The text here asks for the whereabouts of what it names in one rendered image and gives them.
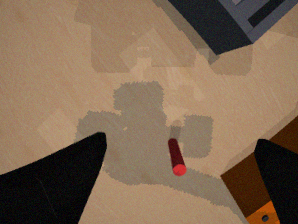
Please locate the dark red peg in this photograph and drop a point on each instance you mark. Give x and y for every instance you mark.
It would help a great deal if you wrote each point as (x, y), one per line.
(178, 165)

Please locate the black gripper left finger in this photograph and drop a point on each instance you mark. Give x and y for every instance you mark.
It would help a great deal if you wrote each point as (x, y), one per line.
(55, 189)

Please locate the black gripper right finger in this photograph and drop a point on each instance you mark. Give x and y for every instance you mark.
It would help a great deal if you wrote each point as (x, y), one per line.
(279, 172)

